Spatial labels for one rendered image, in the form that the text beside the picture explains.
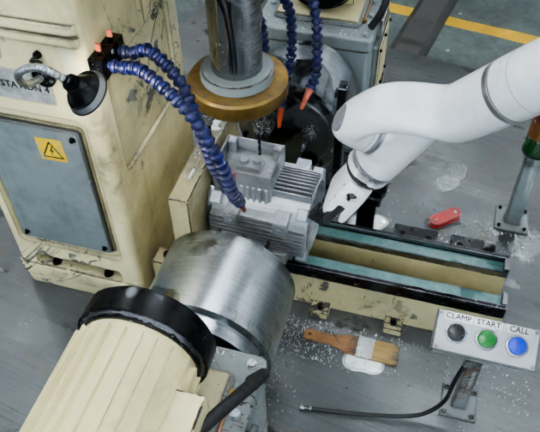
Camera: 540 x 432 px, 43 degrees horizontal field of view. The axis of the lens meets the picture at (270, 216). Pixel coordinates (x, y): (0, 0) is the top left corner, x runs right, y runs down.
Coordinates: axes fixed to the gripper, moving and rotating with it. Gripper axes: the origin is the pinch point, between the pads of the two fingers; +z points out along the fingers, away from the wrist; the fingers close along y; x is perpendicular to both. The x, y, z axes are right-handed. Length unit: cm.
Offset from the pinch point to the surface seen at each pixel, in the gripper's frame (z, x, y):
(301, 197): 1.2, 4.3, 2.2
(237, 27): -24.7, 32.0, 1.9
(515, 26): 69, -98, 259
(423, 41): 88, -57, 226
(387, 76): 24, -16, 86
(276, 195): 4.4, 8.4, 2.3
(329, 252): 18.8, -11.8, 9.1
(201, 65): -11.2, 33.7, 4.9
